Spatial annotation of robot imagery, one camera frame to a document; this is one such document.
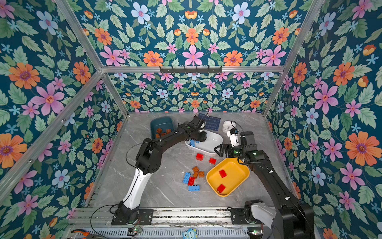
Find light blue toy figure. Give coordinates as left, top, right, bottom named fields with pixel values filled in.
left=182, top=229, right=198, bottom=239

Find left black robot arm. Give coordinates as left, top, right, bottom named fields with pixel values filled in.
left=111, top=115, right=207, bottom=225

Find orange handled pliers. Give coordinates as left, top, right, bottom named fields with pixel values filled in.
left=71, top=229, right=91, bottom=239

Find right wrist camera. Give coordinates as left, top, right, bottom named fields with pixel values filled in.
left=227, top=128, right=240, bottom=147

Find dark blue printed card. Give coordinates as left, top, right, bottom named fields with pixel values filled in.
left=198, top=113, right=221, bottom=131

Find white round timer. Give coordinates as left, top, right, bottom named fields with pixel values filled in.
left=222, top=120, right=236, bottom=133

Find black wall hook rail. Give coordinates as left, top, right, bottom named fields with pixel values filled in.
left=159, top=66, right=223, bottom=74

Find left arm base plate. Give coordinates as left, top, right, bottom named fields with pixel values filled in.
left=111, top=208, right=154, bottom=226

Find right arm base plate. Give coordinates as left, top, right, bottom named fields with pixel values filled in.
left=227, top=207, right=256, bottom=225

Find red lego brick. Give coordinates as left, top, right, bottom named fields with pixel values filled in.
left=188, top=177, right=195, bottom=186
left=217, top=184, right=226, bottom=194
left=219, top=169, right=227, bottom=178
left=196, top=153, right=204, bottom=161
left=209, top=158, right=217, bottom=165

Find teal rectangular bin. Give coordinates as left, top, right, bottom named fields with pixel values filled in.
left=150, top=117, right=174, bottom=139

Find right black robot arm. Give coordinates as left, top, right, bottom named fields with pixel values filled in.
left=214, top=131, right=315, bottom=239

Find white rectangular bin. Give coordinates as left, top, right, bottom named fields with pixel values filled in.
left=185, top=130, right=223, bottom=157

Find yellow square tray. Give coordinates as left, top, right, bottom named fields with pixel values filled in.
left=207, top=158, right=250, bottom=197

